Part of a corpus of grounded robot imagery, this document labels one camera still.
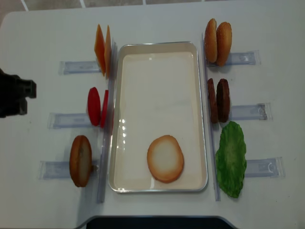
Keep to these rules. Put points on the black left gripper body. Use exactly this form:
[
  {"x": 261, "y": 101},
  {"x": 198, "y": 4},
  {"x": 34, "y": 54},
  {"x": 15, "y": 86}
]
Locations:
[{"x": 13, "y": 94}]

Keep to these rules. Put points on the red tomato slice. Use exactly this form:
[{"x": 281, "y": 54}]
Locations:
[
  {"x": 104, "y": 108},
  {"x": 94, "y": 106}
]

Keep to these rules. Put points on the white rectangular metal tray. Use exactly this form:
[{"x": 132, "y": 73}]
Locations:
[{"x": 158, "y": 92}]

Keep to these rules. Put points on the clear bun holder strip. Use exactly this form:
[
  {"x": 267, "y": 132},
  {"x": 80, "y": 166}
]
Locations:
[
  {"x": 244, "y": 58},
  {"x": 54, "y": 170}
]

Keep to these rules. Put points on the orange cheese slice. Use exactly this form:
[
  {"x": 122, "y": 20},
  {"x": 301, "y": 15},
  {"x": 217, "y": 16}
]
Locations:
[
  {"x": 107, "y": 52},
  {"x": 99, "y": 49}
]

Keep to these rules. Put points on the bun bottom slice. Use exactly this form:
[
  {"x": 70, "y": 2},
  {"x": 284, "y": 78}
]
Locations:
[{"x": 165, "y": 159}]

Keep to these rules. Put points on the clear acrylic rail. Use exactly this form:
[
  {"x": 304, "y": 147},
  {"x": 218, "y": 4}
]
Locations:
[
  {"x": 210, "y": 126},
  {"x": 107, "y": 130}
]

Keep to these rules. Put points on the outer red tomato slice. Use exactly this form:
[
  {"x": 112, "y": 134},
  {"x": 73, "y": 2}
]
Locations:
[{"x": 94, "y": 106}]

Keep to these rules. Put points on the inner sesame bun top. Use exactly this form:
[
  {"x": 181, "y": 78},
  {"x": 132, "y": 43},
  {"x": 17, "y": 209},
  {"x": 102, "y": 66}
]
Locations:
[{"x": 210, "y": 41}]

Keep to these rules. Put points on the clear lettuce holder strip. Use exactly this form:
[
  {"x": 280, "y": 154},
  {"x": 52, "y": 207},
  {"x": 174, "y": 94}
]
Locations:
[{"x": 271, "y": 167}]

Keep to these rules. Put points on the inner brown meat patty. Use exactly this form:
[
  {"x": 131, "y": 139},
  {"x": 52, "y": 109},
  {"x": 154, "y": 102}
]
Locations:
[{"x": 212, "y": 101}]

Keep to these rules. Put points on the outer brown bun half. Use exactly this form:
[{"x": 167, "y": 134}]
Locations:
[{"x": 80, "y": 163}]

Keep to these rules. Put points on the outer brown meat patty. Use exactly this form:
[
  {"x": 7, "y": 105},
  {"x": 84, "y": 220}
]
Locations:
[{"x": 223, "y": 100}]

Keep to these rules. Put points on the left clear acrylic rail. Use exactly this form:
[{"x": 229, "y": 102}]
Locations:
[{"x": 107, "y": 130}]

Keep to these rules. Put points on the inner red tomato slice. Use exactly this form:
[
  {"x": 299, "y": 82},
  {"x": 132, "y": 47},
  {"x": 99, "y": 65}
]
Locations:
[{"x": 104, "y": 108}]

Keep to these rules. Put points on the green lettuce leaf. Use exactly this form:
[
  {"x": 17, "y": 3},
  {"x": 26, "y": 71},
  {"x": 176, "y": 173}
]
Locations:
[{"x": 230, "y": 160}]

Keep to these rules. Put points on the sesame bun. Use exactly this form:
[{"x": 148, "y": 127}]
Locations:
[
  {"x": 210, "y": 41},
  {"x": 224, "y": 42}
]

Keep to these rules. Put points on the clear cheese holder strip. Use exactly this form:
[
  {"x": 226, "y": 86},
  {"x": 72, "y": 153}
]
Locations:
[{"x": 67, "y": 67}]

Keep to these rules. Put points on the clear patty holder strip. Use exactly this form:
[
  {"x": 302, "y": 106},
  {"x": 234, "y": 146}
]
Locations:
[{"x": 260, "y": 111}]

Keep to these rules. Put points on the clear bun top holder strip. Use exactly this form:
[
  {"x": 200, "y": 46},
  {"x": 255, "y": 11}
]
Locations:
[{"x": 244, "y": 58}]

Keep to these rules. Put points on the clear tomato holder strip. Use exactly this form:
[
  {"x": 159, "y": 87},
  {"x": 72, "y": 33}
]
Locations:
[{"x": 58, "y": 121}]

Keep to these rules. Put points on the inner orange cheese slice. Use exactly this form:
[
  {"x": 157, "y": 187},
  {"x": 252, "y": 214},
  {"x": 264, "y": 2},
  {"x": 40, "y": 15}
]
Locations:
[{"x": 107, "y": 52}]

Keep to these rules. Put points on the dark robot base front edge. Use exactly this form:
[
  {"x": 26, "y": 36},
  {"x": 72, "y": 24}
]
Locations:
[{"x": 157, "y": 222}]

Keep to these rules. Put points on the clear bun bottom holder strip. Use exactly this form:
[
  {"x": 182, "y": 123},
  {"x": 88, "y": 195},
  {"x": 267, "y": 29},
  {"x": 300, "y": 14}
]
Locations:
[{"x": 54, "y": 170}]

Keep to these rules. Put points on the outer orange cheese slice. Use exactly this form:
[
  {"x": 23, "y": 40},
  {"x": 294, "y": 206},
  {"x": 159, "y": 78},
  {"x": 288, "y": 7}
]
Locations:
[{"x": 99, "y": 49}]

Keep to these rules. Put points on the right clear acrylic rail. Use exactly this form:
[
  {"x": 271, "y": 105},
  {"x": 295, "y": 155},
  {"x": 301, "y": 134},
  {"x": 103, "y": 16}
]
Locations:
[{"x": 210, "y": 126}]

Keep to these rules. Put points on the outer sesame bun top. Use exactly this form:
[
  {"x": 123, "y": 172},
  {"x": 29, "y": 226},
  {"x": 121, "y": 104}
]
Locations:
[{"x": 224, "y": 42}]

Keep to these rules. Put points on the brown meat patty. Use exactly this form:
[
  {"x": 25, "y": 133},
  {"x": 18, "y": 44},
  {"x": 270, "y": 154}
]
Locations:
[
  {"x": 212, "y": 101},
  {"x": 223, "y": 100}
]

